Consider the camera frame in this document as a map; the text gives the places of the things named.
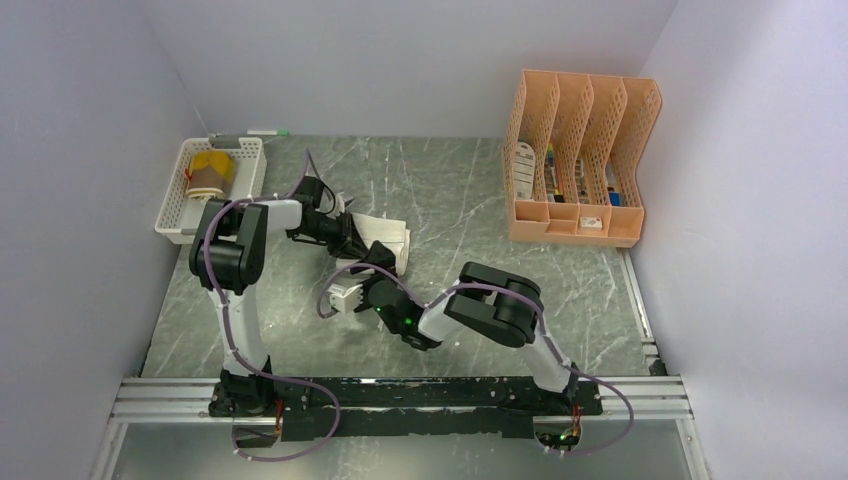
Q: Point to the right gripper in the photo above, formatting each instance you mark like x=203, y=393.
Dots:
x=379, y=255

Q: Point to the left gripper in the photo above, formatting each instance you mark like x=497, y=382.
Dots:
x=349, y=243

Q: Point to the cream white towel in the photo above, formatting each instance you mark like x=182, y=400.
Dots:
x=393, y=234

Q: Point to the yellow brown bear towel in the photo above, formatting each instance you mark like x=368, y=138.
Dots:
x=210, y=175

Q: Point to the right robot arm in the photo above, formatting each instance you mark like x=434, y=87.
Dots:
x=503, y=307

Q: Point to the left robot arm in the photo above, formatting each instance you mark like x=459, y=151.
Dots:
x=228, y=256

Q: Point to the green white marker pen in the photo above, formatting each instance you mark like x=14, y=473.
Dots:
x=267, y=133

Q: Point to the white plastic basket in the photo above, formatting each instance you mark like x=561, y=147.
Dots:
x=179, y=216

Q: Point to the orange file organizer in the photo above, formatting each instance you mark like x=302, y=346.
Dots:
x=570, y=157

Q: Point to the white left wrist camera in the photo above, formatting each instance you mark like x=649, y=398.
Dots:
x=343, y=202

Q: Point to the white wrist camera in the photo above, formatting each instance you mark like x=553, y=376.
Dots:
x=343, y=202
x=345, y=299

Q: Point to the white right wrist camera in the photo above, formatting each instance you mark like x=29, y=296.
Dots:
x=345, y=299

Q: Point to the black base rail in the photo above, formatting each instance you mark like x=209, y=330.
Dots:
x=384, y=407

